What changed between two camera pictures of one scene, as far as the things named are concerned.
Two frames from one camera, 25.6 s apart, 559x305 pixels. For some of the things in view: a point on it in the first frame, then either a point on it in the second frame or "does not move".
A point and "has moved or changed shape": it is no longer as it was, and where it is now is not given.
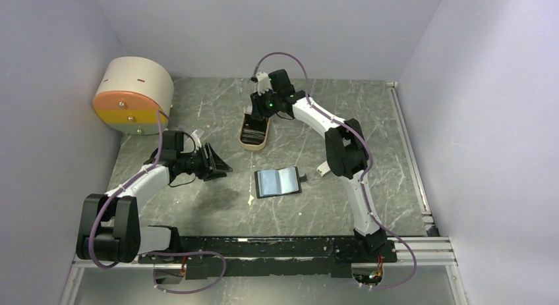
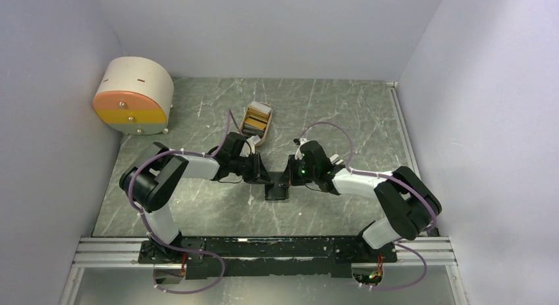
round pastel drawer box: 130,92 does not move
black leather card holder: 285,180 has moved or changed shape
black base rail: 226,256 does not move
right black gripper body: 266,105 to 297,172
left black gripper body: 196,163 to 249,167
